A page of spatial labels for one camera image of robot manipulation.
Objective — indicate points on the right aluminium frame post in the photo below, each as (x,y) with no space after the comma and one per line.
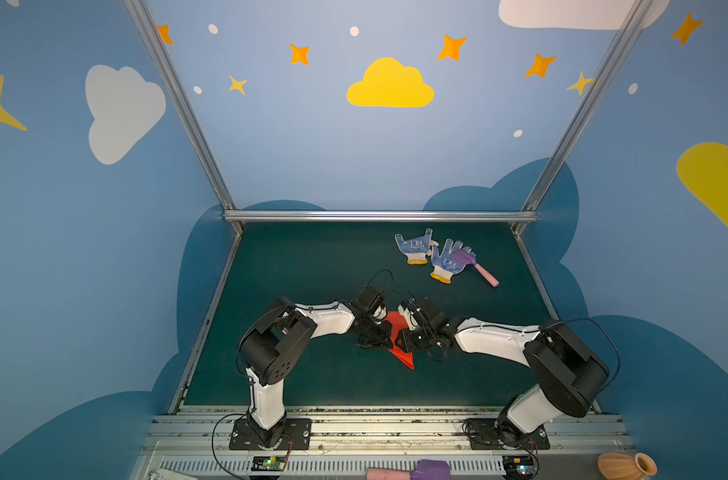
(621,46)

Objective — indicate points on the right blue dotted work glove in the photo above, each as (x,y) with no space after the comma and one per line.
(445,267)

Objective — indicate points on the left aluminium frame post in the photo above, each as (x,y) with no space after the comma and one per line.
(144,21)

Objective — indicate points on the left green circuit board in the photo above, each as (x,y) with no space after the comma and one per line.
(268,464)

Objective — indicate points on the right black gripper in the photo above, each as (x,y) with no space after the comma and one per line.
(413,333)

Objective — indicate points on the left blue dotted work glove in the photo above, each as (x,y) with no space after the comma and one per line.
(418,250)

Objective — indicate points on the rear aluminium frame bar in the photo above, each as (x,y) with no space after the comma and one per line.
(379,216)

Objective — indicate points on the red square paper sheet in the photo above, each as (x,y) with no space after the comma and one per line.
(398,349)

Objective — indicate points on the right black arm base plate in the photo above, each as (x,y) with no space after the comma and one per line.
(489,434)

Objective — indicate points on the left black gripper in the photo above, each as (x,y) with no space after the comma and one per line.
(376,327)

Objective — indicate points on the terracotta ribbed vase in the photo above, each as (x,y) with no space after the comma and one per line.
(619,466)

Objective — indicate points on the aluminium frame post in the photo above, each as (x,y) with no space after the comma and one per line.
(144,21)
(621,46)

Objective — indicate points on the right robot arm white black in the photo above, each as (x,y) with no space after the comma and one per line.
(569,375)

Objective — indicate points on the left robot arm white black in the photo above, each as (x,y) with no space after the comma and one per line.
(273,345)

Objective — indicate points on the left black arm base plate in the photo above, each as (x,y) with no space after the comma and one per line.
(288,433)

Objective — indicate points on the green circuit board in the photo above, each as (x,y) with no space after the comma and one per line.
(519,468)
(268,464)

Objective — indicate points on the pink purple brush front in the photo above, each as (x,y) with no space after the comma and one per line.
(424,470)

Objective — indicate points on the blue dotted work glove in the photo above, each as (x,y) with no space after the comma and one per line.
(445,267)
(418,250)

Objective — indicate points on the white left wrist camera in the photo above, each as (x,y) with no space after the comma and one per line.
(379,313)

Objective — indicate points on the right green circuit board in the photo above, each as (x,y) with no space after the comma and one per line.
(519,468)

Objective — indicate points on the purple pink brush on table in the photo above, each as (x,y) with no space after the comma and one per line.
(467,257)

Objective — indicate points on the front aluminium rail base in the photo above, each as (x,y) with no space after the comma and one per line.
(346,441)

